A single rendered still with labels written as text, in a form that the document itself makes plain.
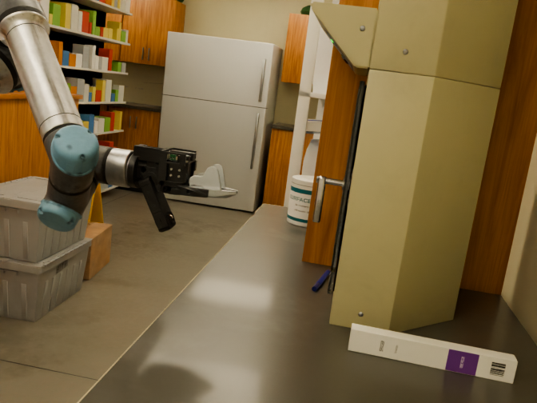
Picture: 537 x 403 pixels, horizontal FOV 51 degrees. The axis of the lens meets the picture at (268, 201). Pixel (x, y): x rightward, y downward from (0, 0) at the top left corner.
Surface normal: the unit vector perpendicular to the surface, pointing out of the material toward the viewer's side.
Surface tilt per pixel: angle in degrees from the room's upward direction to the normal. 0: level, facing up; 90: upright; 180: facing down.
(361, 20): 90
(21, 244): 96
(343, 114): 90
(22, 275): 95
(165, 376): 0
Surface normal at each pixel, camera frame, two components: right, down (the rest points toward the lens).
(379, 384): 0.13, -0.97
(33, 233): -0.17, 0.27
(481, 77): 0.58, 0.23
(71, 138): 0.37, -0.53
